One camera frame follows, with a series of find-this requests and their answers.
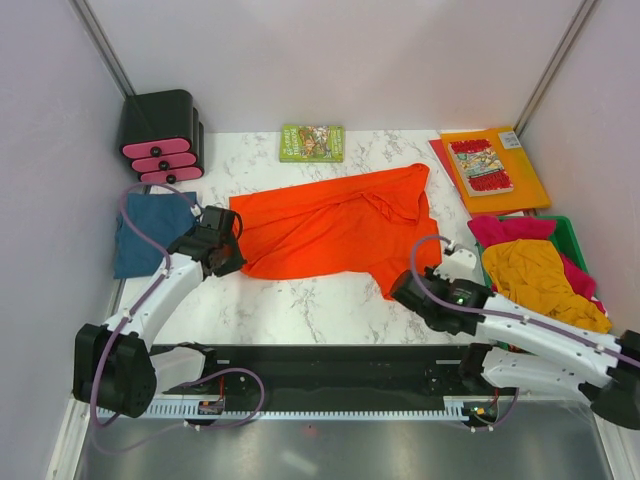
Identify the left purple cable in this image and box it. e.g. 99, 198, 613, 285
89, 182, 266, 455

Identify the purple cable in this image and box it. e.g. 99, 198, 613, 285
409, 235, 640, 434
89, 182, 266, 455

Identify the magenta t shirt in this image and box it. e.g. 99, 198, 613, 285
467, 215, 604, 309

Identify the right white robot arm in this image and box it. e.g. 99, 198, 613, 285
391, 269, 639, 430

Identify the yellow t shirt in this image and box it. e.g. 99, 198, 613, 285
482, 239, 612, 334

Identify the white slotted cable duct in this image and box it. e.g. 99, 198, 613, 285
92, 397, 474, 421

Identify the orange folder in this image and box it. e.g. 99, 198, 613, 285
440, 127, 551, 215

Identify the green plastic bin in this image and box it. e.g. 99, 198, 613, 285
474, 214, 596, 301

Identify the red folder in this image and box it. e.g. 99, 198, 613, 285
429, 139, 459, 191

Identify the green paperback book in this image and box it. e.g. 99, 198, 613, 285
279, 125, 345, 163

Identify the orange t shirt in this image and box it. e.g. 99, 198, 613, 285
230, 163, 441, 299

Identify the red comic book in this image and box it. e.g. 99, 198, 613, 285
448, 139, 514, 197

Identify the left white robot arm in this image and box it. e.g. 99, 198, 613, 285
72, 206, 246, 428

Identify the black pink drawer unit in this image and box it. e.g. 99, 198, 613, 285
117, 89, 204, 185

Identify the blue folded t shirt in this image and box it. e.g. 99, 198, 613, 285
113, 193, 196, 279

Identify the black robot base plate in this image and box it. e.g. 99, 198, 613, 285
168, 344, 514, 413

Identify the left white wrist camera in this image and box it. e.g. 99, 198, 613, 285
434, 244, 478, 281

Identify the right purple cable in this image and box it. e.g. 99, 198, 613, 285
409, 235, 640, 434

